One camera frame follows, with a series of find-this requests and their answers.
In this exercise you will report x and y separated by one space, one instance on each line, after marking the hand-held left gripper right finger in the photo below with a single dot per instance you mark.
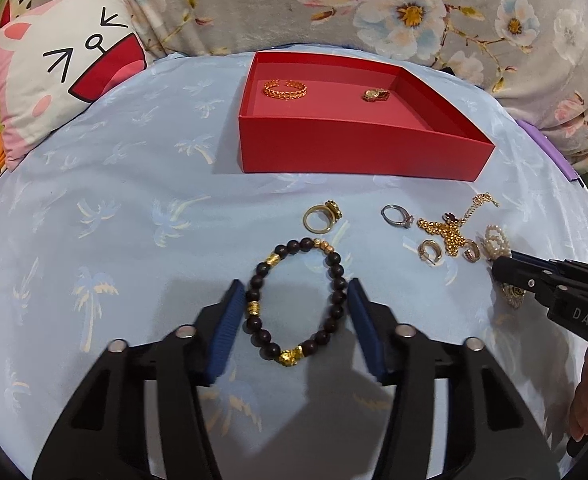
366 330

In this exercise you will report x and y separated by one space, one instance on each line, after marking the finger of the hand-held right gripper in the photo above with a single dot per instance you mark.
573 274
516 276

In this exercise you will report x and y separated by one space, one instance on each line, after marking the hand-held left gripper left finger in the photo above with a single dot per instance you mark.
226 330

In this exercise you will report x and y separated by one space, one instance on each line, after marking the gold ear cuff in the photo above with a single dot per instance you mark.
473 255

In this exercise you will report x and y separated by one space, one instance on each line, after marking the gold hoop earring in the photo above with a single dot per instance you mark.
434 250

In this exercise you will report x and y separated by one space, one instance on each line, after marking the red cardboard box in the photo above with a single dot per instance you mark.
363 145

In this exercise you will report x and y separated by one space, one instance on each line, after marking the purple object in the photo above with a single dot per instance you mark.
553 155

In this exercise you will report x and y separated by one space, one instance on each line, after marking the gold wristwatch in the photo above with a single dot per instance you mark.
372 94

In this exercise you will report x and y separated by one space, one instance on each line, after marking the white cartoon cat pillow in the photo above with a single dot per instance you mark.
39 75

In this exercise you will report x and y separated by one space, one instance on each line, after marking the grey floral blanket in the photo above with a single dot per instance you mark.
254 5

